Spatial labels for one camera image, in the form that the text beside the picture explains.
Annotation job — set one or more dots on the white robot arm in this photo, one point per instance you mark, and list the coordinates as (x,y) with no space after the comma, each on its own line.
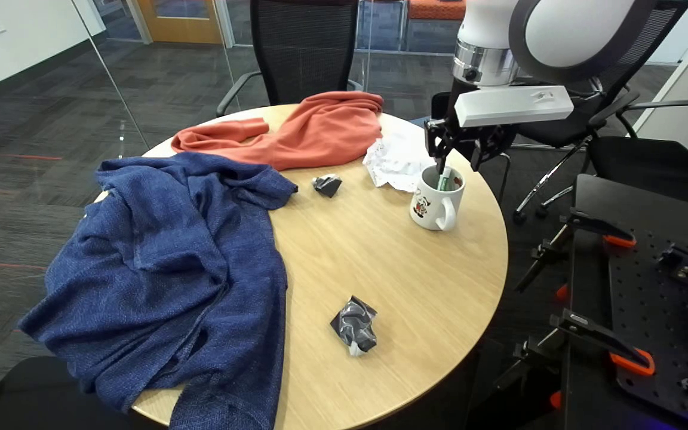
(514,59)

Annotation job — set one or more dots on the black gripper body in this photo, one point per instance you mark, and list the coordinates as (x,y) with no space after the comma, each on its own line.
(446,131)

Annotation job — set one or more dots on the black office chair right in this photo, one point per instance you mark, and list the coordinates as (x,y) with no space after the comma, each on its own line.
(629,94)

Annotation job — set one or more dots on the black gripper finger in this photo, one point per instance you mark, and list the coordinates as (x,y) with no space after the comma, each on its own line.
(440,162)

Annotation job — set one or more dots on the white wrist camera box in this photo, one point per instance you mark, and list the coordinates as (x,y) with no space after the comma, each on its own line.
(512,105)

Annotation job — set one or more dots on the white ceramic mug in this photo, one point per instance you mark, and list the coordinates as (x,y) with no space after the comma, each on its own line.
(433,207)

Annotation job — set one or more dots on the orange-handled clamp lower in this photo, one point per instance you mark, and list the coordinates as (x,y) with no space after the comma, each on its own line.
(565,329)

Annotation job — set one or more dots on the round wooden table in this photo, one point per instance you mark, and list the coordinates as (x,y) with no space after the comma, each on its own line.
(436,293)

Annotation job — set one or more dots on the orange-handled clamp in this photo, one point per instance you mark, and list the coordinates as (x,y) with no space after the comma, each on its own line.
(551,248)
(565,329)

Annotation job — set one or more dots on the blue cloth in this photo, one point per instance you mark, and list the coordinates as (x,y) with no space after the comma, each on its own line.
(172,279)

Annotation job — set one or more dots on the black office chair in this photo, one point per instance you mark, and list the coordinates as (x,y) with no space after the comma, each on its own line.
(303,47)
(629,94)

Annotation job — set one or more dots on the white paper doily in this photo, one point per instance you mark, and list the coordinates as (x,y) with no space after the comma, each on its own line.
(397,156)

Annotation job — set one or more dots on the green Expo marker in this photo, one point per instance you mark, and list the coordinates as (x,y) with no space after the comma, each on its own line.
(446,181)

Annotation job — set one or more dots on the orange-handled clamp upper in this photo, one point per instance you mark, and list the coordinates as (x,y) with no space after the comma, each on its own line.
(551,248)

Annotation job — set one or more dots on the black breadboard table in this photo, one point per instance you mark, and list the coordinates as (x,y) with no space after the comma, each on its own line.
(641,298)

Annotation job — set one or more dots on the large black crumpled wrapper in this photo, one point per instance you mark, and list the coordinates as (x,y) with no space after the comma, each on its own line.
(354,325)

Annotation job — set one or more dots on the small black crumpled wrapper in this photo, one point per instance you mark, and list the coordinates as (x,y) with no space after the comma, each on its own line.
(329,184)

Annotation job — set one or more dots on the orange cloth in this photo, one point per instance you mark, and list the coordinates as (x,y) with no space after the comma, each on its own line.
(332,127)

